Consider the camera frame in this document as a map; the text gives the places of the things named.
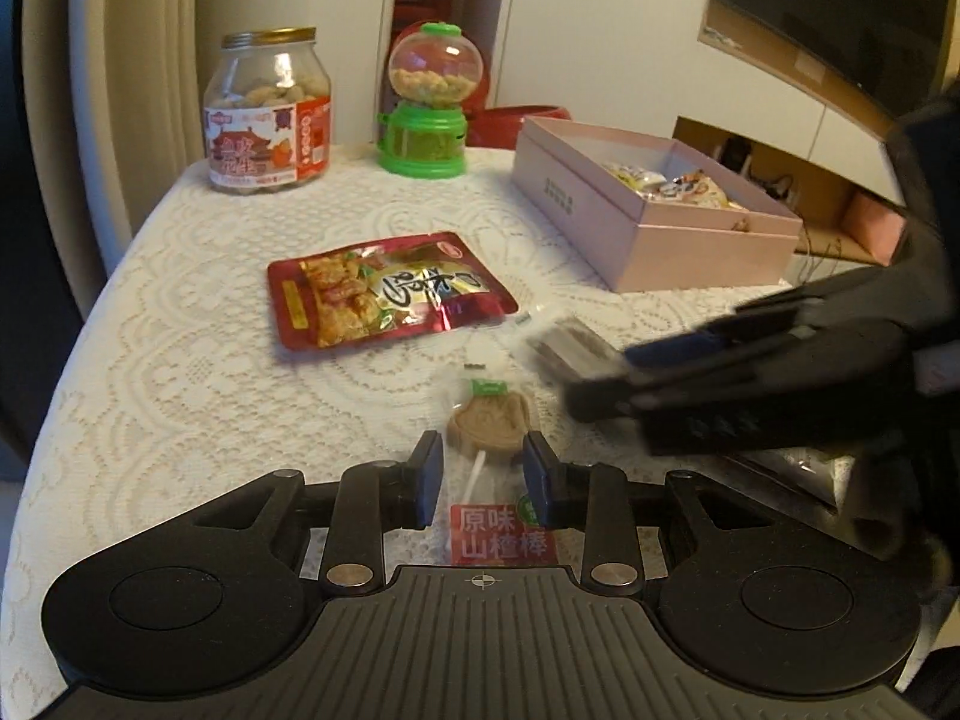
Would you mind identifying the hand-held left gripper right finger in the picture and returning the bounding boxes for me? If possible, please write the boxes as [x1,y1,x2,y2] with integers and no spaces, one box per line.
[523,433,758,592]

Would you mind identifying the red snack packet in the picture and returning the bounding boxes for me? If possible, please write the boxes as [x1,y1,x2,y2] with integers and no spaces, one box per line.
[268,232,520,350]

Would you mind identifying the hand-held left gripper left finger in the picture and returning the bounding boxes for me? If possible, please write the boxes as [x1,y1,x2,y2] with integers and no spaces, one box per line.
[191,431,445,592]

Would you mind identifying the yellow snack packet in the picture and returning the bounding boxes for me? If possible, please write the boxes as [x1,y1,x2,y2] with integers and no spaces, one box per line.
[606,160,668,193]

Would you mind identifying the green candy dispenser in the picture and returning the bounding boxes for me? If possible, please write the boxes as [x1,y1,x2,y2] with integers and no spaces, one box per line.
[377,21,482,178]

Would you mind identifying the pink soft object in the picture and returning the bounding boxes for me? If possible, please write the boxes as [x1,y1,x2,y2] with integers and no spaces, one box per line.
[840,189,906,268]

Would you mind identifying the red bowl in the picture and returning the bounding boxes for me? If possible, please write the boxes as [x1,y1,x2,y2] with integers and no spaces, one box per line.
[466,103,575,149]

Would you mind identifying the clear peanut jar gold lid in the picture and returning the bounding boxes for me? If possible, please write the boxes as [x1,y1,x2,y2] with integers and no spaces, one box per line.
[202,26,334,194]

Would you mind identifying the white wooden media cabinet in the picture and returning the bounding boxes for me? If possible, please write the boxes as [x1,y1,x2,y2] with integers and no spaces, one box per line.
[671,0,960,271]

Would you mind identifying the white tall cabinet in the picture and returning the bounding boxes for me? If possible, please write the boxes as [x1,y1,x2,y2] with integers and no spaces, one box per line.
[487,0,722,145]

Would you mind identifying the pink gift box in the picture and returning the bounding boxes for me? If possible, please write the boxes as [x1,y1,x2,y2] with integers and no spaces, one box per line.
[514,116,805,241]

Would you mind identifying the white lace tablecloth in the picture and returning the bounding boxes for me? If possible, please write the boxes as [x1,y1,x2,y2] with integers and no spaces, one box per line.
[0,141,830,691]

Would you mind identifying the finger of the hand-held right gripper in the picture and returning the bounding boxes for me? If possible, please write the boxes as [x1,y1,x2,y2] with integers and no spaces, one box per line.
[562,349,931,460]
[622,270,914,374]

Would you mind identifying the dark snack bar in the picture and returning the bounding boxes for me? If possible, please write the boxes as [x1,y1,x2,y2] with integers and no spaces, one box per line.
[510,307,628,385]

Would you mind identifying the brown lollipop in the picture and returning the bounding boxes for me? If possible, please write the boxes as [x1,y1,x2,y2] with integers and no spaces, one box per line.
[441,375,562,568]

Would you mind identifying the black television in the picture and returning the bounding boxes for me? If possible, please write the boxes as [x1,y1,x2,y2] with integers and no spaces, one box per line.
[709,0,960,122]

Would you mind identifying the candies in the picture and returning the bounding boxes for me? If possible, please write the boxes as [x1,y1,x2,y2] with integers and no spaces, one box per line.
[646,169,733,211]

